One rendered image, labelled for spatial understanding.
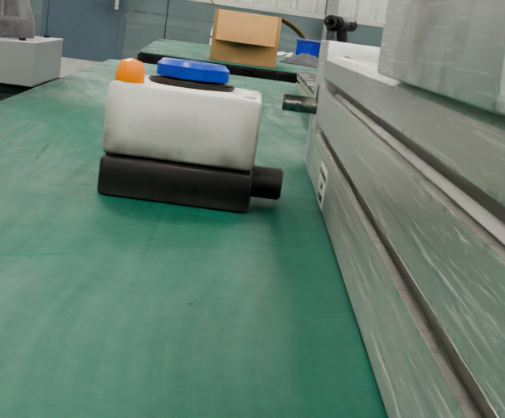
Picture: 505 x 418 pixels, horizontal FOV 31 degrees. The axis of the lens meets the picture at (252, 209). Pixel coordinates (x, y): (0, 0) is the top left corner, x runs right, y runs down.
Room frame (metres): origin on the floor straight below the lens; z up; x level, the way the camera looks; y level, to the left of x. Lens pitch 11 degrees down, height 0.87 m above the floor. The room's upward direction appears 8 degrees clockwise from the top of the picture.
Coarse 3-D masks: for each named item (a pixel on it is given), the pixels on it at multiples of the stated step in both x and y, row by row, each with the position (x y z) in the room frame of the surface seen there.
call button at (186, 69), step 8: (160, 64) 0.50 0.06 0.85; (168, 64) 0.50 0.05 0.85; (176, 64) 0.49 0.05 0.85; (184, 64) 0.49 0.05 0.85; (192, 64) 0.49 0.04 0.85; (200, 64) 0.49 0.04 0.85; (208, 64) 0.50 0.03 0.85; (216, 64) 0.52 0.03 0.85; (160, 72) 0.50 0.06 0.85; (168, 72) 0.50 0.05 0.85; (176, 72) 0.49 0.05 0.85; (184, 72) 0.49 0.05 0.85; (192, 72) 0.49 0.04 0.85; (200, 72) 0.49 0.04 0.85; (208, 72) 0.49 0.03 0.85; (216, 72) 0.50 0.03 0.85; (224, 72) 0.50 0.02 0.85; (192, 80) 0.50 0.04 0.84; (200, 80) 0.50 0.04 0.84; (208, 80) 0.49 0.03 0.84; (216, 80) 0.50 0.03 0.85; (224, 80) 0.50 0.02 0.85
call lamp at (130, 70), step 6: (126, 60) 0.48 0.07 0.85; (132, 60) 0.48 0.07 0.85; (120, 66) 0.48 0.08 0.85; (126, 66) 0.47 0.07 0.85; (132, 66) 0.47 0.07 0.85; (138, 66) 0.48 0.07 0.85; (120, 72) 0.47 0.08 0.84; (126, 72) 0.47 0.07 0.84; (132, 72) 0.47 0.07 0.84; (138, 72) 0.48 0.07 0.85; (144, 72) 0.48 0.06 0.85; (120, 78) 0.47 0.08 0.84; (126, 78) 0.47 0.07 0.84; (132, 78) 0.47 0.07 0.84; (138, 78) 0.48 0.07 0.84
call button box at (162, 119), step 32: (128, 96) 0.47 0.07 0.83; (160, 96) 0.47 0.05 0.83; (192, 96) 0.47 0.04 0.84; (224, 96) 0.47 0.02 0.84; (256, 96) 0.50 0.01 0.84; (128, 128) 0.47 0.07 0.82; (160, 128) 0.47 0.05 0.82; (192, 128) 0.47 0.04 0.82; (224, 128) 0.47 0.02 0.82; (256, 128) 0.47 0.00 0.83; (128, 160) 0.47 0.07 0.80; (160, 160) 0.47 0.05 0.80; (192, 160) 0.47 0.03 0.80; (224, 160) 0.47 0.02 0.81; (128, 192) 0.47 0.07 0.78; (160, 192) 0.47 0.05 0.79; (192, 192) 0.47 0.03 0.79; (224, 192) 0.47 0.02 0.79; (256, 192) 0.50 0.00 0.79
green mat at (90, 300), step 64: (0, 128) 0.67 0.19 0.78; (64, 128) 0.72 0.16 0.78; (0, 192) 0.44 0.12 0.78; (64, 192) 0.46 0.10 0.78; (0, 256) 0.33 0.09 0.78; (64, 256) 0.34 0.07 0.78; (128, 256) 0.35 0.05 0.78; (192, 256) 0.37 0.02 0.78; (256, 256) 0.38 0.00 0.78; (320, 256) 0.40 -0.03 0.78; (0, 320) 0.26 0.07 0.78; (64, 320) 0.27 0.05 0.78; (128, 320) 0.28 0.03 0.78; (192, 320) 0.28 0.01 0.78; (256, 320) 0.29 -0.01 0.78; (320, 320) 0.30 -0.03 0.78; (0, 384) 0.21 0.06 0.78; (64, 384) 0.22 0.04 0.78; (128, 384) 0.22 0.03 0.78; (192, 384) 0.23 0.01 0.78; (256, 384) 0.24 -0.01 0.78; (320, 384) 0.24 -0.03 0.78
